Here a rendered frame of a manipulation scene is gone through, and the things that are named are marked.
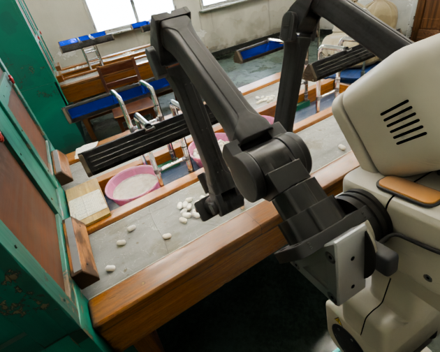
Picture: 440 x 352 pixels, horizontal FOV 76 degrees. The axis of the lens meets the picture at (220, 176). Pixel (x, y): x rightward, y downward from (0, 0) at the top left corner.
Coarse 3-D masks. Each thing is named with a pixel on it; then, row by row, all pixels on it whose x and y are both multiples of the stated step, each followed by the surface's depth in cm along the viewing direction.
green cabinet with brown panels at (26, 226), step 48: (0, 96) 104; (0, 144) 82; (48, 144) 160; (0, 192) 65; (48, 192) 104; (0, 240) 51; (48, 240) 82; (0, 288) 55; (48, 288) 62; (0, 336) 61; (48, 336) 66
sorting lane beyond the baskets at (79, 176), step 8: (304, 80) 207; (264, 88) 208; (272, 88) 205; (248, 96) 200; (264, 104) 185; (72, 168) 158; (80, 168) 157; (112, 168) 150; (80, 176) 150; (96, 176) 147; (72, 184) 144
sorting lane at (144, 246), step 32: (320, 128) 148; (320, 160) 125; (192, 192) 122; (128, 224) 112; (160, 224) 109; (192, 224) 106; (96, 256) 101; (128, 256) 99; (160, 256) 96; (96, 288) 90
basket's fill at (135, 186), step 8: (136, 176) 143; (144, 176) 141; (152, 176) 140; (120, 184) 138; (128, 184) 136; (136, 184) 135; (144, 184) 135; (152, 184) 134; (120, 192) 132; (128, 192) 131; (136, 192) 130; (144, 192) 130
